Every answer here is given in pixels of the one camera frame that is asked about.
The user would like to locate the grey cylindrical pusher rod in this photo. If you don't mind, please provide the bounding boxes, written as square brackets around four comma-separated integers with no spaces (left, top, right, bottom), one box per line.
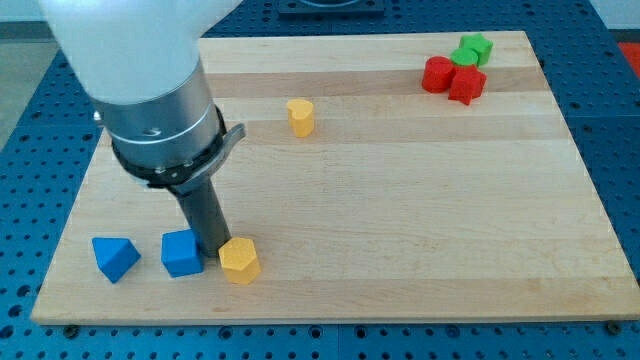
[176,179,231,258]

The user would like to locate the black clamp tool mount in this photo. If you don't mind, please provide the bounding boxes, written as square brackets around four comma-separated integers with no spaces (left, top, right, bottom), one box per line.
[112,105,246,194]

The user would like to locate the yellow hexagon block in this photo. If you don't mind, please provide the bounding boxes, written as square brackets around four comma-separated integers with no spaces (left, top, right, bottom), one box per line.
[218,237,262,285]

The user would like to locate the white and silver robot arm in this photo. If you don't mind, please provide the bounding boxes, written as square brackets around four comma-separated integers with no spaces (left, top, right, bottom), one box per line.
[39,0,246,257]

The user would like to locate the blue cube block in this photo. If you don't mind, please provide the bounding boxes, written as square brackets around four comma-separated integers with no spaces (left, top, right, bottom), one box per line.
[161,229,204,278]

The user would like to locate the blue triangle block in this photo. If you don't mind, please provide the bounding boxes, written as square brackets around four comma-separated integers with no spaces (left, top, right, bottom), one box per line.
[92,237,141,283]

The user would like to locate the wooden board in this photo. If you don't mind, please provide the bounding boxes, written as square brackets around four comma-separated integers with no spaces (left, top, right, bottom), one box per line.
[31,31,639,326]

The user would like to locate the red cylinder block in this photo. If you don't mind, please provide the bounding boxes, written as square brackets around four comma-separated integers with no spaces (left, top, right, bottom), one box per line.
[421,56,455,93]

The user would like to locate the red star block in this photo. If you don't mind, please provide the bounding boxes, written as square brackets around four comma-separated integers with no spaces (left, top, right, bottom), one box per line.
[448,65,487,105]

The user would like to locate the green cylinder block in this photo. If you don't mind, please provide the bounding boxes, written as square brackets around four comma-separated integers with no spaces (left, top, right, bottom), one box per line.
[450,48,479,67]

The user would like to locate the green star block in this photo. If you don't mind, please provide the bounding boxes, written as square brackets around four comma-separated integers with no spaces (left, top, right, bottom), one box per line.
[459,33,494,65]

